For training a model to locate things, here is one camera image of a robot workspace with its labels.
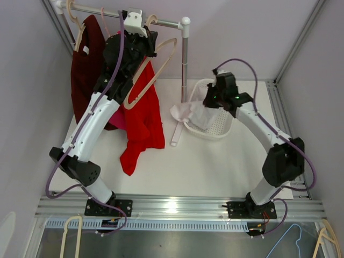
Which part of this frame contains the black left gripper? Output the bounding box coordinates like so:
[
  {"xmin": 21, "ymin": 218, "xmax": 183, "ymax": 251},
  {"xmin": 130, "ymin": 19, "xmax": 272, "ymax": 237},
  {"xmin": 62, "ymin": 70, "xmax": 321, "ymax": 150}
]
[{"xmin": 123, "ymin": 25, "xmax": 157, "ymax": 79}]

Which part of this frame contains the white t shirt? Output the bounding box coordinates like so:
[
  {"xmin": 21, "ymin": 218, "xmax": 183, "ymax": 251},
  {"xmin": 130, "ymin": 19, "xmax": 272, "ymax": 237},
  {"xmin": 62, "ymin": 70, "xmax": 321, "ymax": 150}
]
[{"xmin": 170, "ymin": 101, "xmax": 220, "ymax": 130}]

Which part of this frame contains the beige wooden hanger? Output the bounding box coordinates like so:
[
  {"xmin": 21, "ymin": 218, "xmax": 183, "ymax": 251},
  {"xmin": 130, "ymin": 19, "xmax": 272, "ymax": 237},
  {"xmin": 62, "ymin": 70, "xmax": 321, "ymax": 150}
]
[{"xmin": 123, "ymin": 15, "xmax": 178, "ymax": 110}]

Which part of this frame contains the pink wire hanger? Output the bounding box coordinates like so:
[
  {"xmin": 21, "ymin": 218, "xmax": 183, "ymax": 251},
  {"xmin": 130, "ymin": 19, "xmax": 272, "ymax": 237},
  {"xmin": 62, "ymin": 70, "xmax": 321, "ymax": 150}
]
[{"xmin": 101, "ymin": 7, "xmax": 111, "ymax": 38}]

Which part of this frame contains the pink t shirt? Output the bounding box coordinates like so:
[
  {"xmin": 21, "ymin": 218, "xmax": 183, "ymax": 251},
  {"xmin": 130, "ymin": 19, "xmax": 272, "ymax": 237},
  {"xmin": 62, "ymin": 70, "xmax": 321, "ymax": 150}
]
[{"xmin": 103, "ymin": 31, "xmax": 126, "ymax": 130}]

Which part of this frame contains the red t shirt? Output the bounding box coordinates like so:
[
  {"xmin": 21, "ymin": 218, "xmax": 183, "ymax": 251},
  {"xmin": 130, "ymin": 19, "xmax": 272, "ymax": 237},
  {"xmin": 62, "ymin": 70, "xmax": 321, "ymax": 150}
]
[{"xmin": 119, "ymin": 55, "xmax": 166, "ymax": 177}]

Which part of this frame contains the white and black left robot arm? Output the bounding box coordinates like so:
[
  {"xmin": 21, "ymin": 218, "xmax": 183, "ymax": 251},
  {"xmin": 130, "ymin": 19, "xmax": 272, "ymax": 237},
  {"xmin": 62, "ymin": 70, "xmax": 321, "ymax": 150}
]
[{"xmin": 49, "ymin": 27, "xmax": 158, "ymax": 216}]

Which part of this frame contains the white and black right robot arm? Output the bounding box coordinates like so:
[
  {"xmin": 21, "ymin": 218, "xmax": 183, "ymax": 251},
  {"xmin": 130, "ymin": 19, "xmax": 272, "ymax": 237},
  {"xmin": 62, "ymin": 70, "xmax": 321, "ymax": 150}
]
[{"xmin": 203, "ymin": 68, "xmax": 305, "ymax": 218}]

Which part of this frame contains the dark maroon t shirt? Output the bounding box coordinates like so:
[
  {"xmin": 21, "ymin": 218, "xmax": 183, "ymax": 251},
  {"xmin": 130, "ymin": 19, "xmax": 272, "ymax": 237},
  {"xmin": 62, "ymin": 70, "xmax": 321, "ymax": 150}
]
[{"xmin": 70, "ymin": 15, "xmax": 105, "ymax": 123}]

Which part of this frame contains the beige hanger under maroon shirt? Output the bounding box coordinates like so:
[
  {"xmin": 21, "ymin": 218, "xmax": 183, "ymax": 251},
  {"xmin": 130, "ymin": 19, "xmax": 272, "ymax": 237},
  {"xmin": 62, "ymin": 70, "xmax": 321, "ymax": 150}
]
[{"xmin": 66, "ymin": 0, "xmax": 88, "ymax": 52}]

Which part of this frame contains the blue hanger on floor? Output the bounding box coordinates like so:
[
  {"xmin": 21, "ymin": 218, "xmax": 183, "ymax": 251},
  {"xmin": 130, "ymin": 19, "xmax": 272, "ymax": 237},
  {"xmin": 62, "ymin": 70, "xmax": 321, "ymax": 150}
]
[{"xmin": 266, "ymin": 223, "xmax": 303, "ymax": 258}]

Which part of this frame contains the beige hanger on floor right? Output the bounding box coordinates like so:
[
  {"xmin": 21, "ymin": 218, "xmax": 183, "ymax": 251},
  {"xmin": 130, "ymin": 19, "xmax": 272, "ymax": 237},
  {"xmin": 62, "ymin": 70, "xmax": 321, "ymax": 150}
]
[{"xmin": 312, "ymin": 219, "xmax": 342, "ymax": 258}]

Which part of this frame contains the beige hanger on floor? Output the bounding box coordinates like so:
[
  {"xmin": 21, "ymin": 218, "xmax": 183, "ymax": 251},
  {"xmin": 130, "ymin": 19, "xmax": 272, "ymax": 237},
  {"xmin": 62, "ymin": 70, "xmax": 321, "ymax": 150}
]
[
  {"xmin": 59, "ymin": 216, "xmax": 83, "ymax": 258},
  {"xmin": 312, "ymin": 219, "xmax": 342, "ymax": 258}
]

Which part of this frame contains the beige hanger on floor left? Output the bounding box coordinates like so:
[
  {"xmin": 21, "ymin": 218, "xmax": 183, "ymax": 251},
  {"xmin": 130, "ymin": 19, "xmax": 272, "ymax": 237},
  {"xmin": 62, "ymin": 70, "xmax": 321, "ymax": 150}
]
[{"xmin": 59, "ymin": 216, "xmax": 83, "ymax": 258}]

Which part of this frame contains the white perforated plastic basket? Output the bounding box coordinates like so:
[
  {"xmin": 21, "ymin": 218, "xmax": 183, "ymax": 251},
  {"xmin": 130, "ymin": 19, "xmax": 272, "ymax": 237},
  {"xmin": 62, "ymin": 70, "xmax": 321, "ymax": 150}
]
[{"xmin": 180, "ymin": 78, "xmax": 232, "ymax": 140}]

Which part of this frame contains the metal clothes rack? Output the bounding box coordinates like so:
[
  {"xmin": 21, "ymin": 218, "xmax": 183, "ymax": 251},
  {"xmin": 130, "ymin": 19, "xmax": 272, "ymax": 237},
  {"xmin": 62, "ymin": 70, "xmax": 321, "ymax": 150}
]
[{"xmin": 51, "ymin": 1, "xmax": 191, "ymax": 103}]

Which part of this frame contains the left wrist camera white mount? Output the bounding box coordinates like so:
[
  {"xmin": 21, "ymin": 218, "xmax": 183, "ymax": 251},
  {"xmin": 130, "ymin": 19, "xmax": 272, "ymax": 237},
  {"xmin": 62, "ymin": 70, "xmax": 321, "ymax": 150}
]
[{"xmin": 122, "ymin": 8, "xmax": 148, "ymax": 38}]

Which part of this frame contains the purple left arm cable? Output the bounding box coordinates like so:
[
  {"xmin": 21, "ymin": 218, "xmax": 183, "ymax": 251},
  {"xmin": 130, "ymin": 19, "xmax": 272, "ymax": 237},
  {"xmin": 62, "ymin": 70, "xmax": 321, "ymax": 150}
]
[{"xmin": 45, "ymin": 10, "xmax": 127, "ymax": 199}]

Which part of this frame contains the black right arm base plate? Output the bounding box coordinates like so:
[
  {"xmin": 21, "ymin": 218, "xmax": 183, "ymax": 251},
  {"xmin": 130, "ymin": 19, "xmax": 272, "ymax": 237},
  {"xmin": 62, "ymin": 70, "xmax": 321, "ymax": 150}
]
[{"xmin": 224, "ymin": 201, "xmax": 277, "ymax": 219}]

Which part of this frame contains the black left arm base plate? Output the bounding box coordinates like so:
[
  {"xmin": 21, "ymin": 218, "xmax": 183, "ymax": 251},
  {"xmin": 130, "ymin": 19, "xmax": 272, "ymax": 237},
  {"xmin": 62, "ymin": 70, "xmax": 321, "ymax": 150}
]
[{"xmin": 84, "ymin": 199, "xmax": 133, "ymax": 217}]

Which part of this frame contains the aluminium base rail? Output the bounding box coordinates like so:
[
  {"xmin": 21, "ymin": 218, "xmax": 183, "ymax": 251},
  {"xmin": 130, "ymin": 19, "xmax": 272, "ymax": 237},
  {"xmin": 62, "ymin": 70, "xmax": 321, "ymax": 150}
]
[{"xmin": 34, "ymin": 192, "xmax": 327, "ymax": 222}]

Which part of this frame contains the white slotted cable duct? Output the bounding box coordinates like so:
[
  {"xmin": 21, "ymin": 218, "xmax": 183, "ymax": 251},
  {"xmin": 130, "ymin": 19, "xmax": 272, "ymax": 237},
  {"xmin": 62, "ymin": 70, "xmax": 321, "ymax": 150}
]
[{"xmin": 45, "ymin": 219, "xmax": 266, "ymax": 232}]

